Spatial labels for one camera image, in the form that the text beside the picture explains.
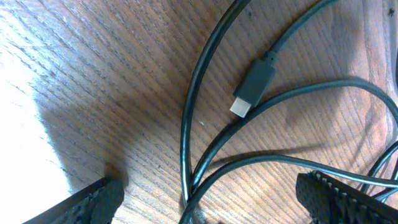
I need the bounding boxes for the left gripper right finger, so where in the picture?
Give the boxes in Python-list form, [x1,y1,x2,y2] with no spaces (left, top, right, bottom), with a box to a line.
[295,171,397,224]

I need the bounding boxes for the black USB cable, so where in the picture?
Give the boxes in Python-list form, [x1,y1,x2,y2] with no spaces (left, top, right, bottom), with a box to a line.
[178,0,398,224]

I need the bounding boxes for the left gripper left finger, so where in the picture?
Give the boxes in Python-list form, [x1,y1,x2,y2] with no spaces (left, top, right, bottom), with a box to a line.
[27,177,124,224]

